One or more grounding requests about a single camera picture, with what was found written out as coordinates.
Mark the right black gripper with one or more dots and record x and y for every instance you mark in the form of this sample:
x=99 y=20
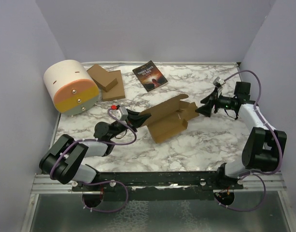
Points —
x=206 y=108

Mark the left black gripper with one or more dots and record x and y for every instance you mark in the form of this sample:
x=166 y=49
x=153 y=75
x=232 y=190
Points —
x=140 y=118

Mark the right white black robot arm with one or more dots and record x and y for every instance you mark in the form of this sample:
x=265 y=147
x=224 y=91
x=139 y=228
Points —
x=265 y=145

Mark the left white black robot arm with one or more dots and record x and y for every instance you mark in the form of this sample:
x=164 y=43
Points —
x=63 y=161

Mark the flat brown cardboard box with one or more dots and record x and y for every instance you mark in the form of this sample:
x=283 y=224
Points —
x=118 y=91

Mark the folded brown cardboard box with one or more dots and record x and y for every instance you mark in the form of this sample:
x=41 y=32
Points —
x=104 y=80

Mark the dark paperback book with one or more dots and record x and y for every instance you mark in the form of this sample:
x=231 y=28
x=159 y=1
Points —
x=150 y=76

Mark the cream orange cylindrical drawer unit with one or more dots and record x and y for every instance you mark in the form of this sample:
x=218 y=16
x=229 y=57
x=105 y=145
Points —
x=70 y=87

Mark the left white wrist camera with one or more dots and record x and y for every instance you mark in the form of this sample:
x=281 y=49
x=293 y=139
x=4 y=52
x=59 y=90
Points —
x=118 y=112

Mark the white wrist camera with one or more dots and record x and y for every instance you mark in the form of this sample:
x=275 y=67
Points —
x=219 y=83
x=118 y=112

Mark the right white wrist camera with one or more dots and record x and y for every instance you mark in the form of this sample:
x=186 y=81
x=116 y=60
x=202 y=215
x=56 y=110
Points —
x=219 y=83

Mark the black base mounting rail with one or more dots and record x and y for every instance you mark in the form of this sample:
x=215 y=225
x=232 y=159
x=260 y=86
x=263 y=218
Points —
x=158 y=186

